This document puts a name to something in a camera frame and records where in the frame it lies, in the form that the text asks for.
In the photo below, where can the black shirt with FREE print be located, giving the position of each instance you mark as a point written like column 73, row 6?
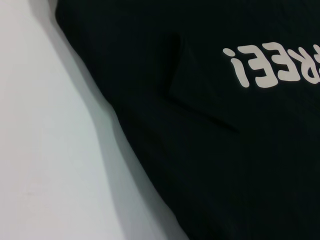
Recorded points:
column 200, row 150

